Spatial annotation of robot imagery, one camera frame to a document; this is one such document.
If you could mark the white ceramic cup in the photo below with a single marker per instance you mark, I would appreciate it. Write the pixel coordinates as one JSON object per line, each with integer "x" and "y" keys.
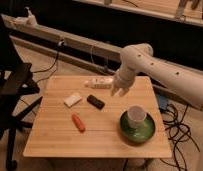
{"x": 136, "y": 115}

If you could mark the wooden table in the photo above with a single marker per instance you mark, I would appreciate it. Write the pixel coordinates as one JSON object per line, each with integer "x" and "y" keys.
{"x": 55, "y": 135}

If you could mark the green ceramic plate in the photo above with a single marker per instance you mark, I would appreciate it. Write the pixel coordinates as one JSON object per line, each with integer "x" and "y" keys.
{"x": 142, "y": 133}

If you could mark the black eraser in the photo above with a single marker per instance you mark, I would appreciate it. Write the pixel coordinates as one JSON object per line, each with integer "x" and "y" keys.
{"x": 95, "y": 102}

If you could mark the white spray bottle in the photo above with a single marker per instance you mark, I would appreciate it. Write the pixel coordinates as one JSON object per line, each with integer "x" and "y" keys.
{"x": 31, "y": 18}

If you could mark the black office chair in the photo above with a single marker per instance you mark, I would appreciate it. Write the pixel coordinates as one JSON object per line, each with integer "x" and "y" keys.
{"x": 16, "y": 80}

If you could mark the orange carrot toy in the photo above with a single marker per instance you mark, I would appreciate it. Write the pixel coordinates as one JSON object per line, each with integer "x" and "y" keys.
{"x": 78, "y": 123}

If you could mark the grey metal rail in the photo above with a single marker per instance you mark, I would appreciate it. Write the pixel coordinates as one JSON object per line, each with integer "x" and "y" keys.
{"x": 78, "y": 43}

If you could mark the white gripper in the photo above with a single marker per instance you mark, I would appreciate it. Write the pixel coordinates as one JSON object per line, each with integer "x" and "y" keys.
{"x": 122, "y": 79}

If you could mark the white sponge block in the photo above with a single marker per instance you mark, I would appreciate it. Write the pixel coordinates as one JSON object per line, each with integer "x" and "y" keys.
{"x": 72, "y": 99}

